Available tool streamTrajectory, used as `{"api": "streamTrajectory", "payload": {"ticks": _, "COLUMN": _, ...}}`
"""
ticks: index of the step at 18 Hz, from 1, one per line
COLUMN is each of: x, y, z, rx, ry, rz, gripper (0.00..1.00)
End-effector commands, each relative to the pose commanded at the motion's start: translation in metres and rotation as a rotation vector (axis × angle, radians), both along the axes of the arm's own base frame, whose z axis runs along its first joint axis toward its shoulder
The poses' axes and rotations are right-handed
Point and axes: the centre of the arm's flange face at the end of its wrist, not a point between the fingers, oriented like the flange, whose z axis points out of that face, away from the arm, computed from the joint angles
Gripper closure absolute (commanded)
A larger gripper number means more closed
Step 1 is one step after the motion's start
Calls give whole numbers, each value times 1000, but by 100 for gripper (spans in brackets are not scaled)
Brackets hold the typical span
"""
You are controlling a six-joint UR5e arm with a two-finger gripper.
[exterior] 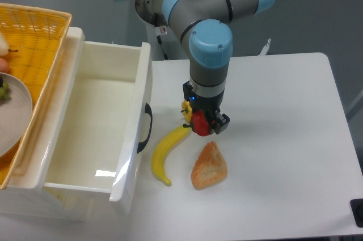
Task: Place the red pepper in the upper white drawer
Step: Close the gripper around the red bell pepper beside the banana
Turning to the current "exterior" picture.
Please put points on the white drawer cabinet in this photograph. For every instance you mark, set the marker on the white drawer cabinet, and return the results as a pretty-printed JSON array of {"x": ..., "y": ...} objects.
[{"x": 26, "y": 193}]

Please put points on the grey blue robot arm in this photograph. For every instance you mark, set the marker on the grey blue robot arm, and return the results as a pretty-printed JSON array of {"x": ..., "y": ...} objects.
[{"x": 202, "y": 28}]

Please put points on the pale pear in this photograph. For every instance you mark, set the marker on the pale pear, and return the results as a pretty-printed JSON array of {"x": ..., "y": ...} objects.
[{"x": 4, "y": 46}]

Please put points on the green grapes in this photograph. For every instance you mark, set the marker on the green grapes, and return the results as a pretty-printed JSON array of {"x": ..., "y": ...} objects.
[{"x": 4, "y": 92}]

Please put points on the white metal bracket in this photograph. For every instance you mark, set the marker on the white metal bracket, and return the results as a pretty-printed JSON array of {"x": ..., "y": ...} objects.
[{"x": 265, "y": 49}]

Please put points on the triangular bread pastry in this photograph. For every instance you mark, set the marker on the triangular bread pastry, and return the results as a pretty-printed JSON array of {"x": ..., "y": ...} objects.
[{"x": 210, "y": 168}]

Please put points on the peach fruit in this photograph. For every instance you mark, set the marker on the peach fruit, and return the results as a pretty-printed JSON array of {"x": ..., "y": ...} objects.
[{"x": 4, "y": 66}]

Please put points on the grey plate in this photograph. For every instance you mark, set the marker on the grey plate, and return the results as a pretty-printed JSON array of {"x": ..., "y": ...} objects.
[{"x": 15, "y": 112}]

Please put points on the dark drawer handle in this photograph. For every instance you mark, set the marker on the dark drawer handle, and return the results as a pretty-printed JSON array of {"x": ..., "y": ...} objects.
[{"x": 147, "y": 124}]

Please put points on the yellow banana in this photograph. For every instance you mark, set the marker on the yellow banana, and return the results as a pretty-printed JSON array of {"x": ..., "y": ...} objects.
[{"x": 163, "y": 148}]

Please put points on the open upper white drawer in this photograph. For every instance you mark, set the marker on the open upper white drawer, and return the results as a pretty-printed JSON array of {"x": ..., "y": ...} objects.
[{"x": 96, "y": 149}]

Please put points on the black object at table edge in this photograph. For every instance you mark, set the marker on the black object at table edge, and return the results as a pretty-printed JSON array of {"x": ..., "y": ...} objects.
[{"x": 357, "y": 210}]

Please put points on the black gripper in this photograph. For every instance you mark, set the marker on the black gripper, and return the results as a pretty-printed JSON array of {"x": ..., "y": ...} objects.
[{"x": 210, "y": 106}]

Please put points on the yellow bell pepper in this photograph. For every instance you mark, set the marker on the yellow bell pepper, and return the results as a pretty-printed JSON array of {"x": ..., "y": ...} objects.
[{"x": 186, "y": 110}]

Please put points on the red bell pepper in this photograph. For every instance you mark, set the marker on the red bell pepper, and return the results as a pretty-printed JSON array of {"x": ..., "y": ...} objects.
[{"x": 199, "y": 124}]

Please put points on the yellow wicker basket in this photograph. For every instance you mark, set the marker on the yellow wicker basket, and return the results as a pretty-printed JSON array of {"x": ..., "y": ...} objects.
[{"x": 35, "y": 36}]

